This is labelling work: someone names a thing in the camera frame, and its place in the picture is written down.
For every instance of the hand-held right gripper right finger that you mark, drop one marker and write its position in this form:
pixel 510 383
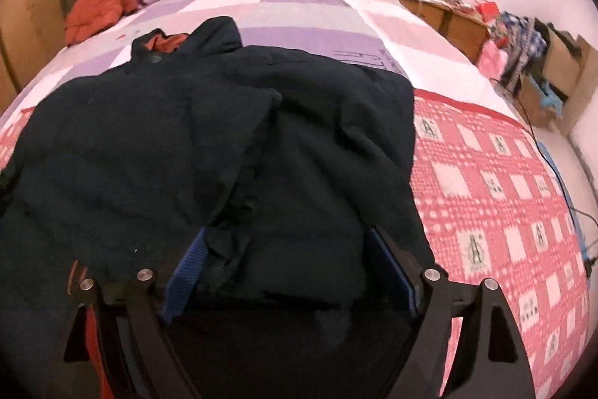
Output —
pixel 392 273

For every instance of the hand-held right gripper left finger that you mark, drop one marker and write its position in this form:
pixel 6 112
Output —
pixel 187 273

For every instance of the dark navy padded jacket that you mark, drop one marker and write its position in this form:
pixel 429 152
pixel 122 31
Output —
pixel 140 156

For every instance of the plaid clothes pile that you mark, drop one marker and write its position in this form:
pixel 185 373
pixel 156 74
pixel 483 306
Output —
pixel 518 34

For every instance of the red patterned blanket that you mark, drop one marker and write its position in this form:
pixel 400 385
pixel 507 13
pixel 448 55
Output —
pixel 490 193

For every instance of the blue floor mat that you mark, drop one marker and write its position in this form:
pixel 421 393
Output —
pixel 555 174

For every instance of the pink bag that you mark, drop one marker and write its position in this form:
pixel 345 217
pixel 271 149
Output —
pixel 493 60

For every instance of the wooden nightstand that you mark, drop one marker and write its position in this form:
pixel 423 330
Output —
pixel 462 29

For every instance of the cardboard box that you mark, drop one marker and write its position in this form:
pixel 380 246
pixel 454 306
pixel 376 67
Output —
pixel 565 57

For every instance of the red gift box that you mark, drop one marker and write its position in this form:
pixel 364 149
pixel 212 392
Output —
pixel 486 10

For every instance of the wooden wardrobe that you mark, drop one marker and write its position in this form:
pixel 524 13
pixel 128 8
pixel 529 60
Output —
pixel 28 20

